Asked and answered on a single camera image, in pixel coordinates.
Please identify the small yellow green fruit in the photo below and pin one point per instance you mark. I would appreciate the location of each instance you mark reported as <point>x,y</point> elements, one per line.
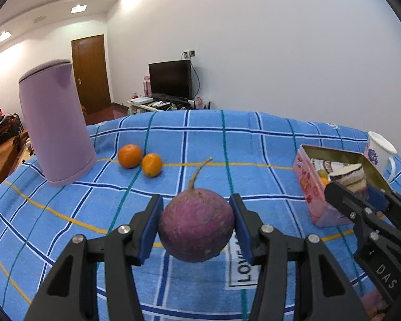
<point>322,173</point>

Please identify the blue plaid blanket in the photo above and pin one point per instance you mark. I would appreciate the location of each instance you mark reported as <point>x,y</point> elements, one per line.
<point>254,140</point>

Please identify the recessed ceiling light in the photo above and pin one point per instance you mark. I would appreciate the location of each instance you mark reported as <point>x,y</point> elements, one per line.
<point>78,8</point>
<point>3,35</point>

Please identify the printed paper packet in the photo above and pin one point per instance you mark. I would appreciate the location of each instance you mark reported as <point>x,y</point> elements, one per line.
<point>324,165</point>

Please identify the dark wooden chair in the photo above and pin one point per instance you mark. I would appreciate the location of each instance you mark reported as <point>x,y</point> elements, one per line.
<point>6,123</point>

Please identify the small orange kumquat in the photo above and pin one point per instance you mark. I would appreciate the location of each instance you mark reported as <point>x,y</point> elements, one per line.
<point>324,181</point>

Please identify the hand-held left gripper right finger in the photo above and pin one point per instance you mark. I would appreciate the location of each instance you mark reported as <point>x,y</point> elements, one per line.
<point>242,234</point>

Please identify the purple electric kettle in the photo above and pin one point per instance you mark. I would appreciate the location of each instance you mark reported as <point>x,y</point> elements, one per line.
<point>53,123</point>

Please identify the pink tin box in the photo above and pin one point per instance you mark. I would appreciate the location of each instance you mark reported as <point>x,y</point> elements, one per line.
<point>307,187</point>

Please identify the wall socket with plugs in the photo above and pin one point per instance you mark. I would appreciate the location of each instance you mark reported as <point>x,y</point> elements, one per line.
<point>189,53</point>

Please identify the black router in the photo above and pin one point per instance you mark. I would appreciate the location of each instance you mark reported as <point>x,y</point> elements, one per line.
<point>205,103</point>

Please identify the ceiling air vent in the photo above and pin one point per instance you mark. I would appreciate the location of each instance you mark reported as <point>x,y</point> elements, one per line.
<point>40,19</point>

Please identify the flat white box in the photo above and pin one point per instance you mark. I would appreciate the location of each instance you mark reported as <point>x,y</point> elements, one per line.
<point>141,100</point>

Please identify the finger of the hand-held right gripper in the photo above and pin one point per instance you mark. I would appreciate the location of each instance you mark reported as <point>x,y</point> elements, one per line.
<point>377,197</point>
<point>344,200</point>

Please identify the orange mandarin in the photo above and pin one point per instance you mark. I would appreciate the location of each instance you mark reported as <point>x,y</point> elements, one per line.
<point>152,165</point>
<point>130,156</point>

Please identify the white television stand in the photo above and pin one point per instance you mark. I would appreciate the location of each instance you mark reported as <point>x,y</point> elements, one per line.
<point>147,106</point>

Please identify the white floral mug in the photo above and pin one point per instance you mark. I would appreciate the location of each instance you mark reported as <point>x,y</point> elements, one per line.
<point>379,153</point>

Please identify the brown wooden door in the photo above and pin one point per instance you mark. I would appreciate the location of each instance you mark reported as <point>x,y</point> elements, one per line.
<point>90,73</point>

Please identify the purple round fruit with stem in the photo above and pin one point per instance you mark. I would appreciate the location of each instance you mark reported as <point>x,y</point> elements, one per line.
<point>197,224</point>

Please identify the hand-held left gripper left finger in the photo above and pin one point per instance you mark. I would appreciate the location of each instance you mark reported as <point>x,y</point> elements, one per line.
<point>150,234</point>

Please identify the orange brown sofa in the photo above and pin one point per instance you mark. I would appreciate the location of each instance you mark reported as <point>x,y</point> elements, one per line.
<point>6,160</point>

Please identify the black television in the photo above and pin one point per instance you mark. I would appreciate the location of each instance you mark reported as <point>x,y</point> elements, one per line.
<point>170,80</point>

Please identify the person's right forearm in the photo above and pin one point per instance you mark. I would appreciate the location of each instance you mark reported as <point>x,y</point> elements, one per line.
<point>374,306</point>

